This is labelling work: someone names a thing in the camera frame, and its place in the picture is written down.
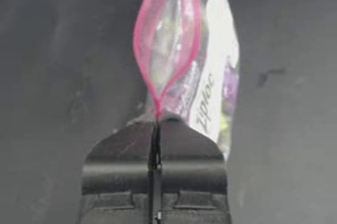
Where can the clear bag with pink zip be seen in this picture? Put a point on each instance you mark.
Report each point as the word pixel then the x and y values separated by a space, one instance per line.
pixel 175 37

